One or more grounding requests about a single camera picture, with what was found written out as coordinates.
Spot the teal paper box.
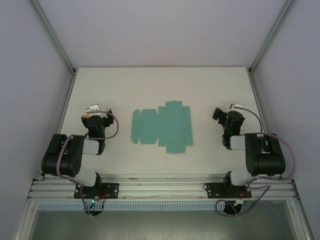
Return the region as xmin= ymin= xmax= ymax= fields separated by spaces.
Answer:
xmin=130 ymin=100 xmax=195 ymax=155

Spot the grey metal sheet panel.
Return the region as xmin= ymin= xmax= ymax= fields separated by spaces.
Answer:
xmin=27 ymin=209 xmax=298 ymax=240

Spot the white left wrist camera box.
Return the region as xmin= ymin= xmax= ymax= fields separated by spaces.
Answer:
xmin=85 ymin=103 xmax=101 ymax=113

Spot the aluminium table side rail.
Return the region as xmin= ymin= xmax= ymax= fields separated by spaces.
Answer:
xmin=13 ymin=68 xmax=77 ymax=240
xmin=248 ymin=68 xmax=315 ymax=240

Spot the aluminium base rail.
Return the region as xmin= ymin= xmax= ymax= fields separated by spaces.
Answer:
xmin=27 ymin=173 xmax=300 ymax=201

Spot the black round cable grommet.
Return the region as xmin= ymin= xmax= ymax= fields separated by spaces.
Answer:
xmin=84 ymin=208 xmax=103 ymax=217
xmin=222 ymin=199 xmax=242 ymax=216

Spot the aluminium frame post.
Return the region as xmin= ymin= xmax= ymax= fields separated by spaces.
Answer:
xmin=248 ymin=0 xmax=298 ymax=75
xmin=29 ymin=0 xmax=77 ymax=75

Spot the grey slotted cable duct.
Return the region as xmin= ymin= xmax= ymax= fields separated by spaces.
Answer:
xmin=36 ymin=201 xmax=227 ymax=211

